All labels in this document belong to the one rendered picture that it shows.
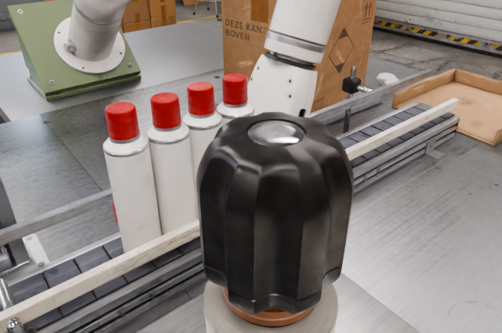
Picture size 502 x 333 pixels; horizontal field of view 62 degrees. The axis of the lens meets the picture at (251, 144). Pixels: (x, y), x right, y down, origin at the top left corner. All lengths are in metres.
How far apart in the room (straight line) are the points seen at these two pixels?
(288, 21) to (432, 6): 4.51
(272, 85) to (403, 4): 4.66
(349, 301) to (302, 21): 0.35
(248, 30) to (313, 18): 0.42
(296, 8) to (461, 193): 0.46
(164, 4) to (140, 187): 3.67
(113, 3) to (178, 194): 0.65
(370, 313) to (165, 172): 0.29
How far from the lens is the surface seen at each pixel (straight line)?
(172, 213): 0.55
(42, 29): 1.32
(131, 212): 0.52
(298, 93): 0.57
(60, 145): 0.99
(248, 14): 0.97
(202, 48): 1.57
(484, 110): 1.20
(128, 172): 0.49
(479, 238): 0.75
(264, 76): 0.60
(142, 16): 4.04
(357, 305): 0.53
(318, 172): 0.19
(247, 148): 0.19
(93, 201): 0.56
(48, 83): 1.24
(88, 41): 1.20
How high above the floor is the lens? 1.27
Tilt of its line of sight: 29 degrees down
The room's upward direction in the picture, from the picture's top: straight up
